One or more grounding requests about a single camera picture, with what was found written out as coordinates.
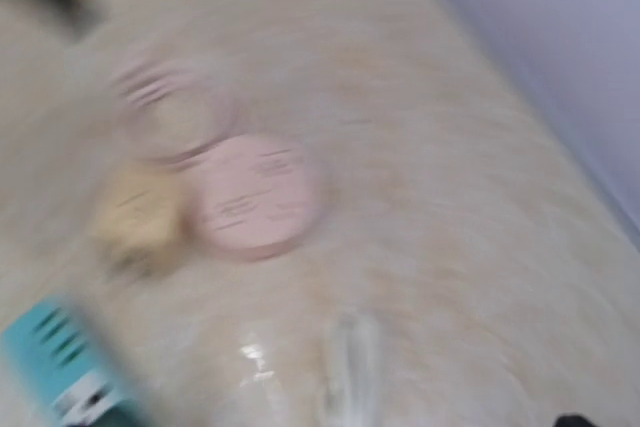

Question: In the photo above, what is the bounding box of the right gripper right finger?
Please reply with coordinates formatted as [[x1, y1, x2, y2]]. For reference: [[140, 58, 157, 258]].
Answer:
[[554, 413, 597, 427]]

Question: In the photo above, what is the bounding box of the beige cube socket adapter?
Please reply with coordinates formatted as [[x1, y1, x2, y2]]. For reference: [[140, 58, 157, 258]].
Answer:
[[91, 163, 187, 276]]

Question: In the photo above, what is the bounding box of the beige extension cord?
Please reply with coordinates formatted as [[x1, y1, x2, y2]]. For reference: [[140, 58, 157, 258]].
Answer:
[[107, 56, 326, 264]]

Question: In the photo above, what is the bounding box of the teal power strip with cord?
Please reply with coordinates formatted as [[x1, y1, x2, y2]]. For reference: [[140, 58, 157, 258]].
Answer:
[[0, 296, 391, 427]]

